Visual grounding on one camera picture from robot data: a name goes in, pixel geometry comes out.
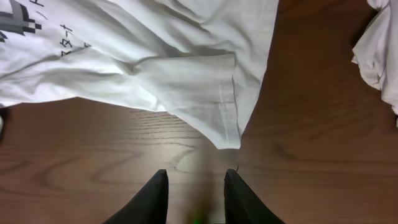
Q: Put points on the crumpled white garment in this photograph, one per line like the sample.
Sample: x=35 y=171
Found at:
x=375 y=52

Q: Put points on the white printed t-shirt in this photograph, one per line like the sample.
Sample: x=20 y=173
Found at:
x=202 y=61

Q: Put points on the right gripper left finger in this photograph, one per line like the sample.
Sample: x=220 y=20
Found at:
x=148 y=206

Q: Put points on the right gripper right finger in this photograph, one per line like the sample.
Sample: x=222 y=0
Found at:
x=242 y=205

